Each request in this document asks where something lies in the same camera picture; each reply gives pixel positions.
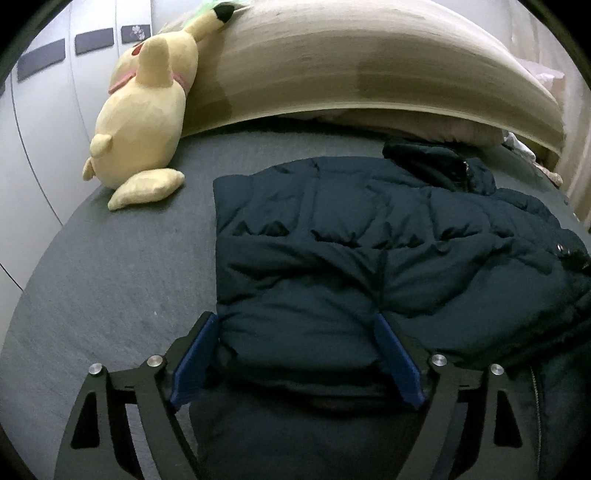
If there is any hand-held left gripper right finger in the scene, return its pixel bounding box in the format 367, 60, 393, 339
373, 313, 539, 480

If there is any pink pillow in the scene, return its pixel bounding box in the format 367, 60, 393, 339
318, 111, 506, 147

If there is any white wardrobe with grey handles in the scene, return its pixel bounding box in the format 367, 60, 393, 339
0, 0, 153, 296

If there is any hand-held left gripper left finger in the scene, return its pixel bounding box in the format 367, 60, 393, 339
53, 311, 220, 480

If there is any light crumpled cloth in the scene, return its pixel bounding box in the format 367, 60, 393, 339
503, 131, 537, 163

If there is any wooden headboard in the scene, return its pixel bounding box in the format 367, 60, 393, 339
182, 0, 566, 160

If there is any dark navy puffer jacket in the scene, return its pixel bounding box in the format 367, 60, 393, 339
189, 138, 591, 480

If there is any yellow plush toy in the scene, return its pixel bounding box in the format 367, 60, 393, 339
82, 4, 241, 212

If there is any bed with grey sheet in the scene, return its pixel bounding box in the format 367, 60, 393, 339
0, 117, 591, 480

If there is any beige curtain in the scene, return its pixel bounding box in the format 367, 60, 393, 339
508, 0, 591, 232

